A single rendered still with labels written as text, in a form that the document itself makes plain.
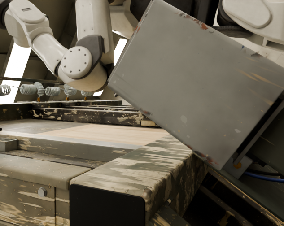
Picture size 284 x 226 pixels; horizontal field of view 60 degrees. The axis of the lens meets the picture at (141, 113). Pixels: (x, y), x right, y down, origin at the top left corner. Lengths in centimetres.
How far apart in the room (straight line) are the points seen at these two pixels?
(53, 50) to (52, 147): 26
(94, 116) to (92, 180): 111
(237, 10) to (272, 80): 51
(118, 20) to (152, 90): 56
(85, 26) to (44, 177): 39
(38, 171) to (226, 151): 27
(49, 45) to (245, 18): 52
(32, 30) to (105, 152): 36
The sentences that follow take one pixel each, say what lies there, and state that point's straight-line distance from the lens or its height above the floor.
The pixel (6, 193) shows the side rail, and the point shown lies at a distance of 47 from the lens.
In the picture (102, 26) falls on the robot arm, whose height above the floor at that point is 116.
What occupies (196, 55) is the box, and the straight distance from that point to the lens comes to 27.
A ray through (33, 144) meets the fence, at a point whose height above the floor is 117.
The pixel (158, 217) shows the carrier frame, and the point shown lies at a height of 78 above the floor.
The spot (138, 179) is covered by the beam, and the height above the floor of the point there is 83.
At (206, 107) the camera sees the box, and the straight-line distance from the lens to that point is 27.
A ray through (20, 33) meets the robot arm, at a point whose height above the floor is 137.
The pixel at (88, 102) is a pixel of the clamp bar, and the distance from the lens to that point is 209.
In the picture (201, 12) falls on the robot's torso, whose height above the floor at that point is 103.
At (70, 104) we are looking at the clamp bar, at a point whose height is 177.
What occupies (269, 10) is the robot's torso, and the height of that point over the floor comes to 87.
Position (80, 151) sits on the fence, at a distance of 67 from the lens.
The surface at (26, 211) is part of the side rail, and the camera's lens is 45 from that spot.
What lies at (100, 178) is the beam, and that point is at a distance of 36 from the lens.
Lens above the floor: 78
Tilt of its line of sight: 17 degrees up
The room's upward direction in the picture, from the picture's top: 53 degrees counter-clockwise
